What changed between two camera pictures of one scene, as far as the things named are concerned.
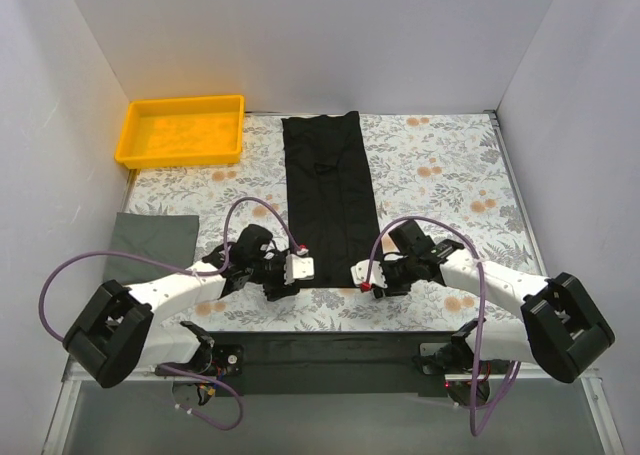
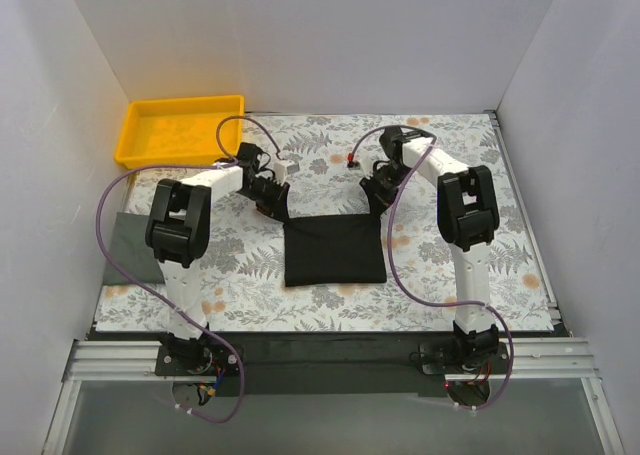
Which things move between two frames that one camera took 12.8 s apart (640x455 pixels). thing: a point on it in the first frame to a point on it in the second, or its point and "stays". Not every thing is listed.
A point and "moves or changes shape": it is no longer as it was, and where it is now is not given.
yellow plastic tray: x=181 y=132 stays
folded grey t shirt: x=167 y=238 stays
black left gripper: x=279 y=285 to x=270 y=193
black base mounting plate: x=343 y=365 stays
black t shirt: x=332 y=204 moves or changes shape
